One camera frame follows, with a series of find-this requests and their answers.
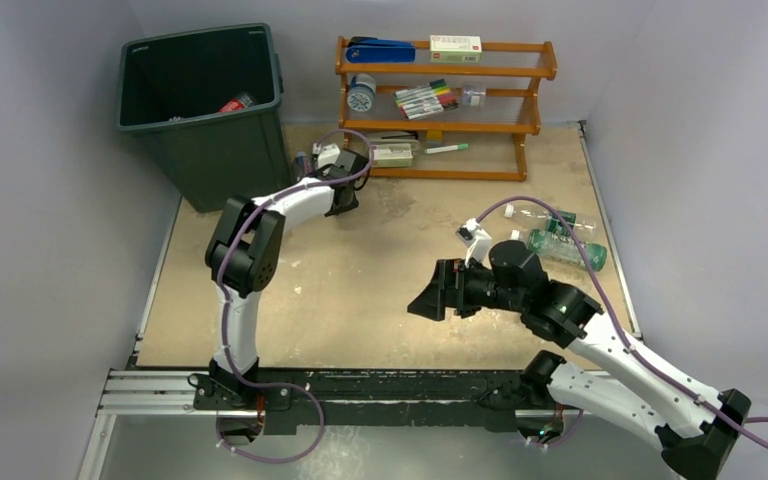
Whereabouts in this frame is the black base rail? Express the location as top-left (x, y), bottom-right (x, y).
top-left (97, 354), bottom-right (624, 439)

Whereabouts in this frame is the green label bottle white cap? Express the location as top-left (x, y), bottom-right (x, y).
top-left (503, 204), bottom-right (599, 238)

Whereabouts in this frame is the dark green plastic bin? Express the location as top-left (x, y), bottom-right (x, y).
top-left (117, 23), bottom-right (295, 213)

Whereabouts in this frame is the orange wooden shelf rack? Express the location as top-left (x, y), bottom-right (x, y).
top-left (335, 36), bottom-right (558, 182)

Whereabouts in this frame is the white green small box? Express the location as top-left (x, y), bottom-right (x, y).
top-left (429, 35), bottom-right (483, 64)

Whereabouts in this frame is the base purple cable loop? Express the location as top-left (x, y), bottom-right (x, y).
top-left (214, 384), bottom-right (328, 465)

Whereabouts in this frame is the small clear jar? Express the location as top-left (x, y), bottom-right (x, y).
top-left (461, 83), bottom-right (487, 108)

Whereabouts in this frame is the blue stapler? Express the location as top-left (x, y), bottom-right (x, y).
top-left (345, 36), bottom-right (416, 63)

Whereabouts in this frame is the green capped white marker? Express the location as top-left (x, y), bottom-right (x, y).
top-left (424, 143), bottom-right (469, 155)

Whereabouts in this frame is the red label bottle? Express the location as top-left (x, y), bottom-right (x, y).
top-left (218, 92), bottom-right (258, 113)

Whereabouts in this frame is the white red box lower shelf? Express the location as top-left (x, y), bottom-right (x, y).
top-left (373, 143), bottom-right (414, 168)

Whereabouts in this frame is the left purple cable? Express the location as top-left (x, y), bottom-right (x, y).
top-left (215, 128), bottom-right (376, 392)

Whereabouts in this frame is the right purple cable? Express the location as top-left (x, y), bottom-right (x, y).
top-left (475, 195), bottom-right (768, 466)

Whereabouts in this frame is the green bottle far right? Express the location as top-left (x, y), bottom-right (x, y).
top-left (510, 229), bottom-right (608, 272)

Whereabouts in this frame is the pack of coloured markers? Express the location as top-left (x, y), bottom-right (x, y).
top-left (393, 79), bottom-right (459, 120)

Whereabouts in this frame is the small clear bottle purple label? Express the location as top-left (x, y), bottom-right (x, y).
top-left (293, 151), bottom-right (315, 181)

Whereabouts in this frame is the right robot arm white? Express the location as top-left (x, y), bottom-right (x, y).
top-left (407, 240), bottom-right (751, 479)

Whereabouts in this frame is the round tape roll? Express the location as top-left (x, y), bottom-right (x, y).
top-left (346, 74), bottom-right (377, 113)

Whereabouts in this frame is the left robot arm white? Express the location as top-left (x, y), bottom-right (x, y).
top-left (205, 148), bottom-right (374, 409)

